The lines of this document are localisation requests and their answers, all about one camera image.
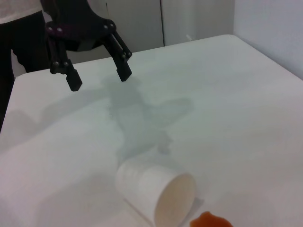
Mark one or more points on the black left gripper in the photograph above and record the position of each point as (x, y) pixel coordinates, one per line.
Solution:
(78, 19)

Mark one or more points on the white paper cup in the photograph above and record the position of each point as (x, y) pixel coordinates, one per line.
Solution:
(146, 189)

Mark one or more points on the brown liquid stain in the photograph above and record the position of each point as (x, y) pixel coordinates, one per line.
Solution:
(210, 220)

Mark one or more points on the person in black trousers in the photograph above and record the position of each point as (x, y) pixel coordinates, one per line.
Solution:
(26, 35)

